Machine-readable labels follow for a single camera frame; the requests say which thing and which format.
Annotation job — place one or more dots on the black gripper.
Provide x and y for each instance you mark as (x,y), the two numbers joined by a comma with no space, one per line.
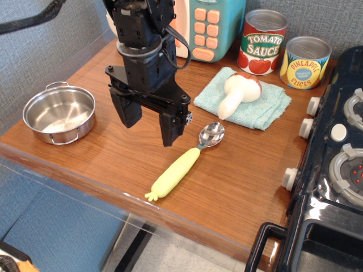
(147,79)

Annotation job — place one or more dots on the white mushroom-shaped rattle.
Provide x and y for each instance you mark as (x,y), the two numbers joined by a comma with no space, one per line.
(240,87)

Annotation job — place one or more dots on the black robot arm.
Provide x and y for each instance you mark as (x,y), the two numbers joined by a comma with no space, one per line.
(147,77)

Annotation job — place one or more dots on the light blue folded cloth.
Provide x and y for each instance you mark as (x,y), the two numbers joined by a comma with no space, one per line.
(258,114)

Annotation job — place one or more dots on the small stainless steel pot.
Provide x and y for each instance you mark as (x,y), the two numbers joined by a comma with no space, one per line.
(61,114)

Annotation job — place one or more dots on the teal toy microwave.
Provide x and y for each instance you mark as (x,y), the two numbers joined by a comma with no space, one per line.
(199,30)

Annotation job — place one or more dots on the tomato sauce can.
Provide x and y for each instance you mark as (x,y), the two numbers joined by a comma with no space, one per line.
(263,35)

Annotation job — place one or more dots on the pineapple slices can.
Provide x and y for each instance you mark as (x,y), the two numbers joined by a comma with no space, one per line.
(304,62)

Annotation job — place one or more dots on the orange fuzzy object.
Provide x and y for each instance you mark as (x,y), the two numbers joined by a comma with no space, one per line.
(13,259)

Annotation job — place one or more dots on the black toy stove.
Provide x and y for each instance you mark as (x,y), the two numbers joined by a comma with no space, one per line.
(324,227)

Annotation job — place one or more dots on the spoon with yellow handle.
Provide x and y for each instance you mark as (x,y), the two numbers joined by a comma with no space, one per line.
(210,136)

